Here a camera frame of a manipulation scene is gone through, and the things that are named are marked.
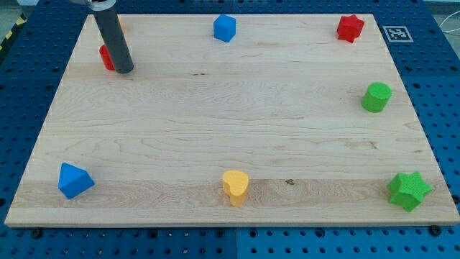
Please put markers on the wooden board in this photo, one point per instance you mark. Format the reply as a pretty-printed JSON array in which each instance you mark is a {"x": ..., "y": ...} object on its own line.
[{"x": 282, "y": 102}]

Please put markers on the yellow heart block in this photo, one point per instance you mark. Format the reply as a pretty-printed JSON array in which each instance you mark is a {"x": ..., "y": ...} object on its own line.
[{"x": 235, "y": 186}]

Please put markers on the blue cube block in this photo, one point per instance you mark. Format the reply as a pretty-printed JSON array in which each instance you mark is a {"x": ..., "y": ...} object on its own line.
[{"x": 224, "y": 28}]

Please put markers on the red cylinder block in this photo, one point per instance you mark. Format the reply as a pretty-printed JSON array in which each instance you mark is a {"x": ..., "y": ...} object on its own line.
[{"x": 107, "y": 62}]

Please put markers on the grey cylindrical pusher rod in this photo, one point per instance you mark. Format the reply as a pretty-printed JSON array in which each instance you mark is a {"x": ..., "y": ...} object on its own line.
[{"x": 113, "y": 37}]

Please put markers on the green cylinder block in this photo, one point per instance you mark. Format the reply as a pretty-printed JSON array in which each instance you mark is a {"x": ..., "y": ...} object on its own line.
[{"x": 376, "y": 97}]

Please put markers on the red star block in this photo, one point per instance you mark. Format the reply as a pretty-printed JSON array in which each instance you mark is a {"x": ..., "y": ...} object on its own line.
[{"x": 349, "y": 28}]

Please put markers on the blue triangle block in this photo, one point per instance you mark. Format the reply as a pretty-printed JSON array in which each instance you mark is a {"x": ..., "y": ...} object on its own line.
[{"x": 73, "y": 180}]

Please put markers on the green star block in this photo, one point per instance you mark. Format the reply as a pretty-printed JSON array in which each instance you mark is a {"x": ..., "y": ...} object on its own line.
[{"x": 408, "y": 190}]

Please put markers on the white fiducial marker tag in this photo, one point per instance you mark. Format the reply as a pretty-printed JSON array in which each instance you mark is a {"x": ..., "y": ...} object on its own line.
[{"x": 396, "y": 33}]

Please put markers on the yellow black hazard tape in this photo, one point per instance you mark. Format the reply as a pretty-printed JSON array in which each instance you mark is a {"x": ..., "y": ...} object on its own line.
[{"x": 13, "y": 33}]

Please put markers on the silver rod mount collar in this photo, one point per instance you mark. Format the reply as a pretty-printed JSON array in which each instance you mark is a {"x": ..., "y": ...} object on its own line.
[{"x": 96, "y": 5}]

